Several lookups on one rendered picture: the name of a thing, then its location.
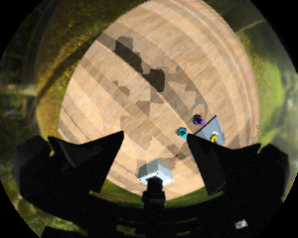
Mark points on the yellow gear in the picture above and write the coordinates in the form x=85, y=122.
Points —
x=213, y=137

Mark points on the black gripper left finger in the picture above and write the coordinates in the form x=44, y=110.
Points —
x=91, y=160

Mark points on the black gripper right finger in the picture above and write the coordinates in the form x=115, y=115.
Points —
x=216, y=163

